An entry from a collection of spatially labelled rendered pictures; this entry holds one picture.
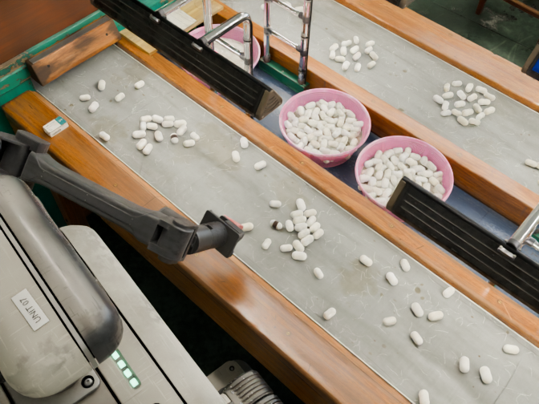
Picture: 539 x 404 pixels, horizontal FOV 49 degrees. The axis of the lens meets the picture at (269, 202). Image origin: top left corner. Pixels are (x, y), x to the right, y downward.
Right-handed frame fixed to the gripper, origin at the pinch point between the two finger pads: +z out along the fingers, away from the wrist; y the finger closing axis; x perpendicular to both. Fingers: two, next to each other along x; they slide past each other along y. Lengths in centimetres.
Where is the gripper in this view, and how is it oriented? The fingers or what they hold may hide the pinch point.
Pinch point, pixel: (239, 228)
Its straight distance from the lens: 139.8
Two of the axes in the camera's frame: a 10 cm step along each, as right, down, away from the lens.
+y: -7.4, -5.6, 3.7
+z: 5.0, -1.0, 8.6
